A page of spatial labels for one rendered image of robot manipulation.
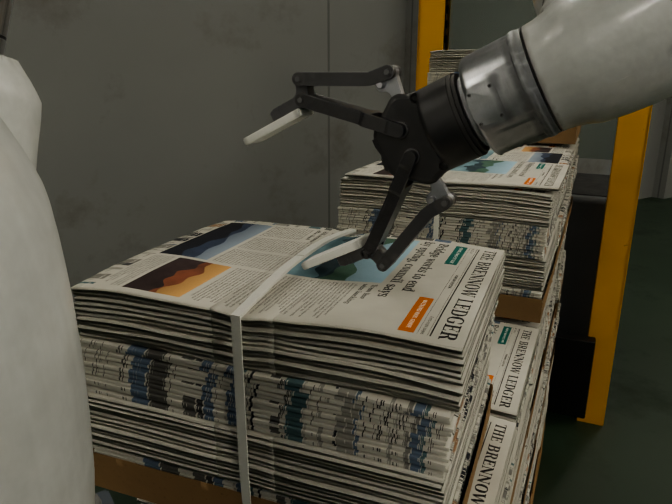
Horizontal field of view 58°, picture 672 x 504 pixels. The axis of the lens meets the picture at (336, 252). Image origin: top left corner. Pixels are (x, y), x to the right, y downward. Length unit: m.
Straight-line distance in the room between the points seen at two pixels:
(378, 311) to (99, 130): 2.80
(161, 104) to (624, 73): 2.95
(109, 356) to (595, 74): 0.49
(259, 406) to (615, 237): 1.77
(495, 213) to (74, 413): 0.87
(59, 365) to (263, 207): 3.37
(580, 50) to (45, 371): 0.39
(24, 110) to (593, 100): 0.38
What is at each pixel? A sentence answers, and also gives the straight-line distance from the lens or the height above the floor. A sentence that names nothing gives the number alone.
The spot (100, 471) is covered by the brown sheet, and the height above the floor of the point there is 0.86.
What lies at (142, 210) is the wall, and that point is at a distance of 3.33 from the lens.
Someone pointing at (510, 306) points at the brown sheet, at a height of 0.86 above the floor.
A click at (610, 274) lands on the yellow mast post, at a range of 2.23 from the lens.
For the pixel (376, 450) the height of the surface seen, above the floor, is 0.96.
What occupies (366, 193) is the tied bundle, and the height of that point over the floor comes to 1.03.
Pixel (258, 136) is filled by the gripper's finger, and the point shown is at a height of 1.19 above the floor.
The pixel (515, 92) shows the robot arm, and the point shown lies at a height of 1.24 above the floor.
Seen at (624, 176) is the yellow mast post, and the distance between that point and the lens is 2.15.
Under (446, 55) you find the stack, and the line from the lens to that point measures 1.64.
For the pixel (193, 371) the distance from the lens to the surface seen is 0.57.
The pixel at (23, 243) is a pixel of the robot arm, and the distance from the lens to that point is 0.22.
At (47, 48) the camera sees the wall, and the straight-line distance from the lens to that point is 3.18.
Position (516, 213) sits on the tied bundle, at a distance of 1.04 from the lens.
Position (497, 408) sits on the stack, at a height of 0.83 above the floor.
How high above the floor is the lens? 1.26
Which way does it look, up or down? 18 degrees down
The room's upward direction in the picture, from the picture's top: straight up
